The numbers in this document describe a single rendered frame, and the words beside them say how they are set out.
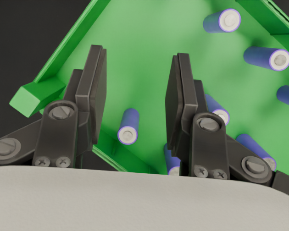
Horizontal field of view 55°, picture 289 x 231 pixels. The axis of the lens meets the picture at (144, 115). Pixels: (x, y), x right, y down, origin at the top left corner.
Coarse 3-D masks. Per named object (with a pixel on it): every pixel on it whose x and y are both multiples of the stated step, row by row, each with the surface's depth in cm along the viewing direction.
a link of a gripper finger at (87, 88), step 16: (96, 48) 13; (96, 64) 12; (80, 80) 11; (96, 80) 11; (64, 96) 11; (80, 96) 10; (96, 96) 11; (80, 112) 11; (96, 112) 11; (32, 128) 10; (80, 128) 10; (96, 128) 12; (0, 144) 9; (16, 144) 9; (32, 144) 9; (80, 144) 11; (0, 160) 9; (16, 160) 9; (32, 160) 10
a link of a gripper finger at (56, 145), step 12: (48, 108) 10; (60, 108) 10; (72, 108) 10; (48, 120) 10; (60, 120) 10; (72, 120) 10; (48, 132) 9; (60, 132) 9; (72, 132) 9; (36, 144) 9; (48, 144) 9; (60, 144) 9; (72, 144) 9; (36, 156) 8; (48, 156) 8; (60, 156) 9; (72, 156) 9
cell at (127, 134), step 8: (128, 112) 29; (136, 112) 30; (128, 120) 26; (136, 120) 27; (120, 128) 25; (128, 128) 25; (136, 128) 25; (120, 136) 25; (128, 136) 25; (136, 136) 25; (128, 144) 25
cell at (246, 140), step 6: (240, 138) 30; (246, 138) 30; (252, 138) 30; (246, 144) 29; (252, 144) 28; (258, 144) 28; (252, 150) 27; (258, 150) 26; (264, 150) 27; (264, 156) 25; (270, 156) 25; (270, 162) 25
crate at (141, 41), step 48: (96, 0) 23; (144, 0) 28; (192, 0) 28; (240, 0) 26; (144, 48) 29; (192, 48) 29; (240, 48) 29; (288, 48) 28; (48, 96) 24; (144, 96) 30; (240, 96) 30; (96, 144) 27; (144, 144) 32; (288, 144) 32
